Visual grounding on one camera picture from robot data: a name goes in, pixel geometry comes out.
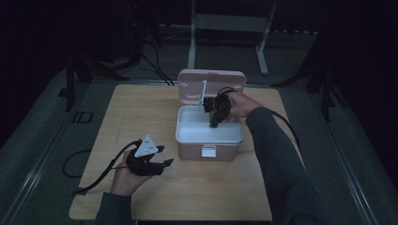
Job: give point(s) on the white metal stand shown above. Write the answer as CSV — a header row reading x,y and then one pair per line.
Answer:
x,y
230,22

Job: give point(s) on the pink storage box with lid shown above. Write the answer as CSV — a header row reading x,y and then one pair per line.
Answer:
x,y
191,84

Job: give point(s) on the person's left hand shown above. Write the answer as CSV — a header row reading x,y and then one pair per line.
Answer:
x,y
125,182

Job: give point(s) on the person's right hand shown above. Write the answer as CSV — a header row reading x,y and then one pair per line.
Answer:
x,y
242,104

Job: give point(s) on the black tripod stand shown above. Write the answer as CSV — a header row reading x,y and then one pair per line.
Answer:
x,y
70,84
325,87

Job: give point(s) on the white tray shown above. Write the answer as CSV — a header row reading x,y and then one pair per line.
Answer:
x,y
195,128

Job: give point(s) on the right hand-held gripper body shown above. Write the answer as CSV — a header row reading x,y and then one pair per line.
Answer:
x,y
222,104

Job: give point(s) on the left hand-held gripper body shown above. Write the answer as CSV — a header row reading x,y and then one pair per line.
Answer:
x,y
145,148

